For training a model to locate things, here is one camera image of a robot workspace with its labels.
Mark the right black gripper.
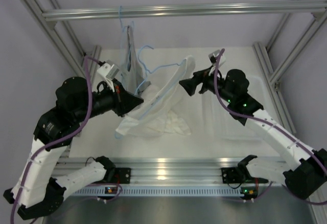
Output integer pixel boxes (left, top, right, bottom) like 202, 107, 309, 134
179, 65, 235, 104

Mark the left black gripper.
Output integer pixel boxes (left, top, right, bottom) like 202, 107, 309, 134
73, 78, 143, 123

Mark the white tank top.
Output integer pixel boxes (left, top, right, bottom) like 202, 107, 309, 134
114, 55, 196, 139

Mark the blue wire hanger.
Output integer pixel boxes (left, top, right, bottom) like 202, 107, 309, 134
119, 5, 135, 69
114, 45, 189, 139

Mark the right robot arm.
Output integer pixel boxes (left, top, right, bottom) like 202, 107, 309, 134
179, 68, 326, 201

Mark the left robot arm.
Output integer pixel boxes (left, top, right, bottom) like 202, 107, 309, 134
3, 77, 144, 220

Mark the grey tank top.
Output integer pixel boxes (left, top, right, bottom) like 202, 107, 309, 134
120, 29, 151, 96

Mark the clear plastic bin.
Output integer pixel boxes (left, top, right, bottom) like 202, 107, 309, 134
203, 74, 284, 141

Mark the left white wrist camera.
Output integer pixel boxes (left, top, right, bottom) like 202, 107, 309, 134
97, 61, 120, 93

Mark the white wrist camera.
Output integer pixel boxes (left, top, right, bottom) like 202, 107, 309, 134
97, 61, 120, 93
208, 49, 226, 68

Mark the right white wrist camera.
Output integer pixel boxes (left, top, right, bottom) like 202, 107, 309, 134
208, 49, 226, 68

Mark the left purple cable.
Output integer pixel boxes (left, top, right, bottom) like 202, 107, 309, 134
10, 56, 107, 217

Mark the purple cable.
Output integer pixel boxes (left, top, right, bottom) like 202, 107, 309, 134
10, 56, 107, 217
214, 47, 327, 206

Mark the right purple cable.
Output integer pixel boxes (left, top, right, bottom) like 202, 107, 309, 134
214, 47, 327, 206

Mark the left aluminium frame post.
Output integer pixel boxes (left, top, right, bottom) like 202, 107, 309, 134
20, 0, 102, 77

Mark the aluminium frame post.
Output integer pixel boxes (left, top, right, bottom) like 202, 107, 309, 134
20, 0, 102, 77
252, 0, 327, 135

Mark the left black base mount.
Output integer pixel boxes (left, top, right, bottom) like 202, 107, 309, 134
112, 167, 131, 184

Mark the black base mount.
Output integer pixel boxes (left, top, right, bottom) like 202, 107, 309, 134
112, 167, 131, 184
221, 167, 242, 184

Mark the right aluminium frame post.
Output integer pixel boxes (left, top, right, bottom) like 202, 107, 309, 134
252, 0, 327, 135

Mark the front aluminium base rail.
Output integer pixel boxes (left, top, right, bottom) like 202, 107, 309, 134
52, 157, 290, 186

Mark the white slotted cable duct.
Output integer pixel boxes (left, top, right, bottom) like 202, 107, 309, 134
73, 185, 257, 197

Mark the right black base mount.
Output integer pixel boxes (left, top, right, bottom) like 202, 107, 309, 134
221, 167, 242, 184

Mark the aluminium hanging rail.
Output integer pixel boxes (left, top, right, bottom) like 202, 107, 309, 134
41, 0, 326, 22

